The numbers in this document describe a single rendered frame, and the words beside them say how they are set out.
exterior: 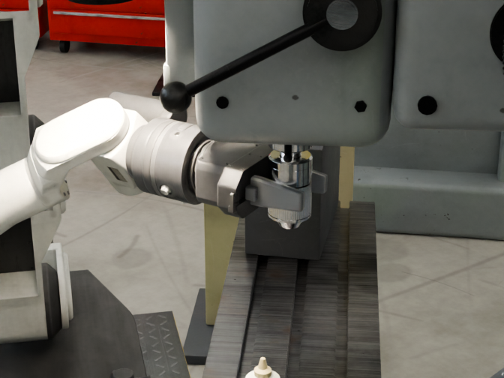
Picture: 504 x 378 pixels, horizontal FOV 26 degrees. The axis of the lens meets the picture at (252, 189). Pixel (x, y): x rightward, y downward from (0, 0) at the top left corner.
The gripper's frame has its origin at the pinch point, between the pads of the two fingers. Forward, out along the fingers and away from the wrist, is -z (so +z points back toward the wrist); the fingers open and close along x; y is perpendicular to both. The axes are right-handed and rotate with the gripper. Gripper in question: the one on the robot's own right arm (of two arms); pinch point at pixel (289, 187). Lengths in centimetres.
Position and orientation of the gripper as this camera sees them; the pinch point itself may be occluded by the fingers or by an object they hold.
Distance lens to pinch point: 117.1
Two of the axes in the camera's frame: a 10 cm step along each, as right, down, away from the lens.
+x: 5.0, -3.4, 7.9
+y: -0.1, 9.2, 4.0
